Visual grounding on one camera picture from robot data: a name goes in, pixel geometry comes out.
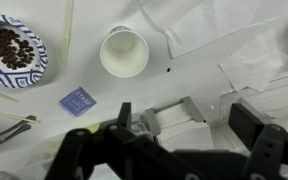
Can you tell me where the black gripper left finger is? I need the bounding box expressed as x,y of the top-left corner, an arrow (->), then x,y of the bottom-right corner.
43,101 -> 202,180

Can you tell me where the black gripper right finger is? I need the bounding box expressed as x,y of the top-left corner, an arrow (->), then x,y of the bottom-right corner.
228,101 -> 288,180

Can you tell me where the dark coffee beans pile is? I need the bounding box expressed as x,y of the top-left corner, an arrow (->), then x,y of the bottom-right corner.
0,28 -> 37,71

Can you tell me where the small patterned paper cup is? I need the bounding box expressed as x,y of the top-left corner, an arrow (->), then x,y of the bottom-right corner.
99,25 -> 150,79

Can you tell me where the white folded paper towel stack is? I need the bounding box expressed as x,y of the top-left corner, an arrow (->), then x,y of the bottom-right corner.
245,78 -> 288,123

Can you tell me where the blue tea bag packet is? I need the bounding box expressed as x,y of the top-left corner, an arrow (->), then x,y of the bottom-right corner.
57,86 -> 98,118

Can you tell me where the clear acrylic holder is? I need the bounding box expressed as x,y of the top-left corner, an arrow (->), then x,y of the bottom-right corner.
218,71 -> 288,143

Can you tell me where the white paper napkin sheet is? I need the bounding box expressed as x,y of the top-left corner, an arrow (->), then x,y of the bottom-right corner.
218,28 -> 288,93

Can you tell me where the wooden chopstick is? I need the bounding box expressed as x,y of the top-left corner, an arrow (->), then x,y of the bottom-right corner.
0,86 -> 20,103
0,108 -> 42,125

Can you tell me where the white cardboard box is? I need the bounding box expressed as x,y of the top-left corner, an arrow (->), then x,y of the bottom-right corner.
140,95 -> 215,152

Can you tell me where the large white paper sheet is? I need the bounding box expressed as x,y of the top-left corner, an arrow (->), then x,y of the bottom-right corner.
140,0 -> 263,60

